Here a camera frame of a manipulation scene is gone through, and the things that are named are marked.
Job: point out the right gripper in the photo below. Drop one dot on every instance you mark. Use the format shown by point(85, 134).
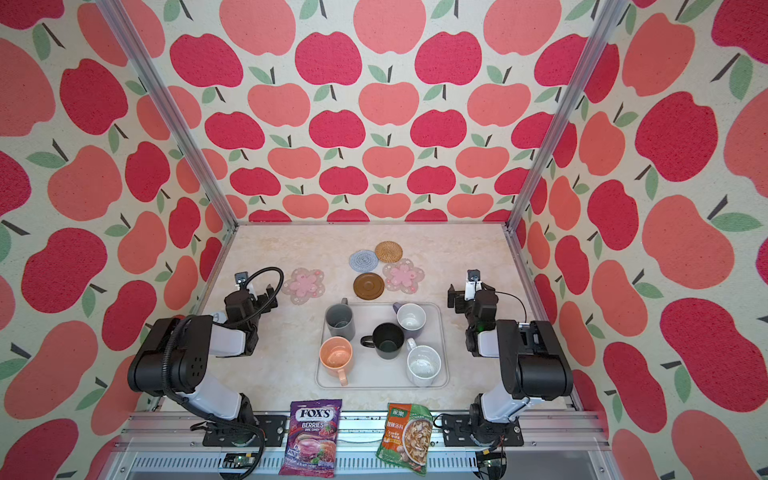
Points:
point(459, 298)

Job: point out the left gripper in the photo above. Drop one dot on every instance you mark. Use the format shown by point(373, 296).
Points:
point(262, 300)

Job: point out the pink flower coaster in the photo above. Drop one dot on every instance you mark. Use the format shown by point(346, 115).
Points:
point(402, 276)
point(304, 285)

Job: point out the rattan woven round coaster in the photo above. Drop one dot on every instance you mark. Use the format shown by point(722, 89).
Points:
point(388, 252)

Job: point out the brown wooden round coaster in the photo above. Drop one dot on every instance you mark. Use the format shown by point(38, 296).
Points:
point(368, 286)

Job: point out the grey woven round coaster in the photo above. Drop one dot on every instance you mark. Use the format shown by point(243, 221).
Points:
point(363, 261)

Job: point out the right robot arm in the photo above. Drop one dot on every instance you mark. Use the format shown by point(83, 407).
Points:
point(533, 368)

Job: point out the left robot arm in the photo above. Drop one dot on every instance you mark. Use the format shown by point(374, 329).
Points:
point(172, 361)

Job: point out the grey mug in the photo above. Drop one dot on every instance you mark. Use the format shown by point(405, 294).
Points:
point(340, 321)

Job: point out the black mug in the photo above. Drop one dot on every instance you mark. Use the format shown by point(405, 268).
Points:
point(387, 340)

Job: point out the orange mug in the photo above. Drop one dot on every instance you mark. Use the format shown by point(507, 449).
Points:
point(337, 356)

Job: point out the green snack bag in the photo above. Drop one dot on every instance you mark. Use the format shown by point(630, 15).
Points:
point(407, 437)

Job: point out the purple Fox's candy bag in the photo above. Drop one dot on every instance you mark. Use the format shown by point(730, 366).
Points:
point(312, 438)

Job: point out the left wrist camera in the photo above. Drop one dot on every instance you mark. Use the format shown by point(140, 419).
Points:
point(241, 279)

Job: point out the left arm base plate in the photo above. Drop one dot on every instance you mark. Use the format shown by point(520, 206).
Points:
point(264, 429)

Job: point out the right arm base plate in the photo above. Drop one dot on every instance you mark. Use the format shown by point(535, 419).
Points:
point(463, 430)

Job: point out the front aluminium frame rail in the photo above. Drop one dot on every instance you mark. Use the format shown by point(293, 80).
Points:
point(545, 444)

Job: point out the left aluminium frame post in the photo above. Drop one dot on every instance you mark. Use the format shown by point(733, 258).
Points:
point(128, 37)

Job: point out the aluminium frame post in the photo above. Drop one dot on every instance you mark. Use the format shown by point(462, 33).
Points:
point(596, 43)
point(128, 37)

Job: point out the right aluminium frame post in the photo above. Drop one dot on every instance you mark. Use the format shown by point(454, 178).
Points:
point(596, 43)

